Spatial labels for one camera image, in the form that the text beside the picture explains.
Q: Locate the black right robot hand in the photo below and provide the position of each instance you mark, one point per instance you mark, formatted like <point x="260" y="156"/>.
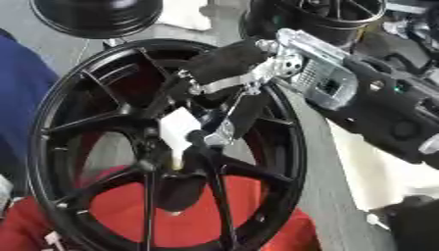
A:
<point x="228" y="62"/>

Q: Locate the white pin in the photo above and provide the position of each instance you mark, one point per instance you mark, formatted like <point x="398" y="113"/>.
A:
<point x="178" y="129"/>

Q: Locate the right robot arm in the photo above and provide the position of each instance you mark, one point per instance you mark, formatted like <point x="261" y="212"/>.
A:
<point x="377" y="108"/>

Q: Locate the black round wheel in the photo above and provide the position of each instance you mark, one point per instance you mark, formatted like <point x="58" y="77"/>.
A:
<point x="331" y="23"/>
<point x="97" y="16"/>

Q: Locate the black spoked wheel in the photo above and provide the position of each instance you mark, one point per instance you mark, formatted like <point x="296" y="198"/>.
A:
<point x="287" y="163"/>

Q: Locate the person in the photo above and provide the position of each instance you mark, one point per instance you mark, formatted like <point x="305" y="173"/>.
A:
<point x="23" y="98"/>

